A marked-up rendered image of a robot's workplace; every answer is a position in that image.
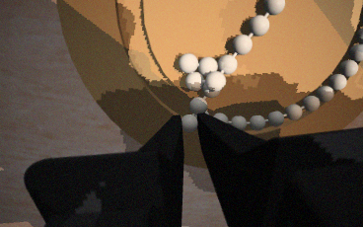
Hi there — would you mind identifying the tan round board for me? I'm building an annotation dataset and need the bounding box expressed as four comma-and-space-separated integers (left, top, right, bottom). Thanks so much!
56, 0, 363, 146

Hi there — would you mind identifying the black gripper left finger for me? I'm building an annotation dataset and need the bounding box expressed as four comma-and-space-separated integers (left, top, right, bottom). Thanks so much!
24, 114, 184, 227

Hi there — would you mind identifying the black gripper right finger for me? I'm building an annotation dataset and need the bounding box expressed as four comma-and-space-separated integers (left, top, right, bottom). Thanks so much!
197, 113, 363, 227

